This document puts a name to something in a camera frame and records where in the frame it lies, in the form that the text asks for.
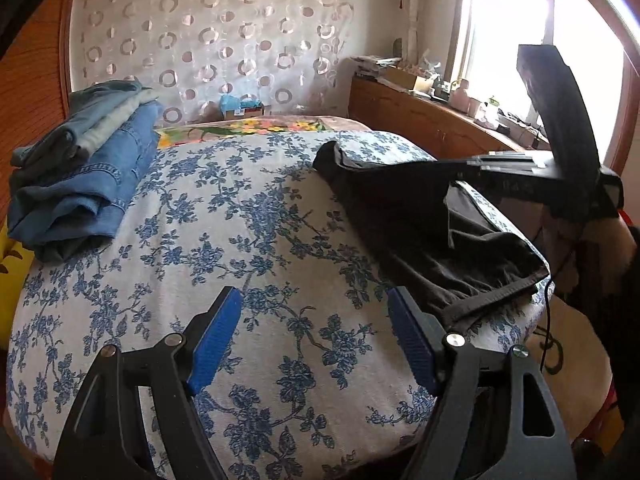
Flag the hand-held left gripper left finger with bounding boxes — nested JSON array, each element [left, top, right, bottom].
[[52, 286, 244, 480]]

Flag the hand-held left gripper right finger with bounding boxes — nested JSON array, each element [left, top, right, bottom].
[[386, 286, 578, 480]]

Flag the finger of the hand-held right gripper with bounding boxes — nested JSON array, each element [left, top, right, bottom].
[[450, 164, 568, 186], [467, 151, 555, 168]]

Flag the black pants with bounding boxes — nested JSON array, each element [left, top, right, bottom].
[[312, 140, 551, 331]]

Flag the pink jug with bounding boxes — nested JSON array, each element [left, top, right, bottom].
[[448, 80, 471, 111]]

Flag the window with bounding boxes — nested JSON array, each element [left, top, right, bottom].
[[447, 0, 626, 171]]

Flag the blue floral bed sheet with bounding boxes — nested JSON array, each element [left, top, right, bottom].
[[5, 130, 551, 480]]

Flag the wooden cabinet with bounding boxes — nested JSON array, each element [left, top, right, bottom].
[[348, 76, 551, 161]]

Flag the open cardboard box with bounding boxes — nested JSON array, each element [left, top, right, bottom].
[[382, 66, 436, 92]]

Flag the stack of papers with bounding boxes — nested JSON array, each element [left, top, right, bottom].
[[350, 55, 401, 78]]

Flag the patterned window curtain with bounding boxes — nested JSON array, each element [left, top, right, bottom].
[[400, 0, 468, 61]]

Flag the blue denim jeans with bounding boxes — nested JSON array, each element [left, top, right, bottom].
[[7, 101, 163, 263]]

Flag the yellow plush toy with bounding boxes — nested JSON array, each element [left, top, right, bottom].
[[0, 222, 36, 351]]

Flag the colourful flower blanket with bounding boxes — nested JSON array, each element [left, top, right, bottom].
[[155, 115, 371, 148]]

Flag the small cardboard box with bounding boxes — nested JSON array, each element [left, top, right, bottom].
[[220, 100, 266, 121]]

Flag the blue plastic bag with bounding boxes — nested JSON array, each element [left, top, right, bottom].
[[220, 94, 261, 113]]

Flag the pale blue jeans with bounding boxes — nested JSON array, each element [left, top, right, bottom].
[[75, 89, 161, 156]]

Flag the grey-blue jeans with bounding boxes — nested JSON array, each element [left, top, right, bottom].
[[11, 80, 151, 168]]

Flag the circle patterned curtain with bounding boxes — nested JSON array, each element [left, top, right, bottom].
[[70, 0, 356, 126]]

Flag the wooden wardrobe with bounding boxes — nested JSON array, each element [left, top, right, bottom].
[[0, 0, 81, 221]]

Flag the black cable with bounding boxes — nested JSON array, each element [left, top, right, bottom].
[[530, 220, 586, 376]]

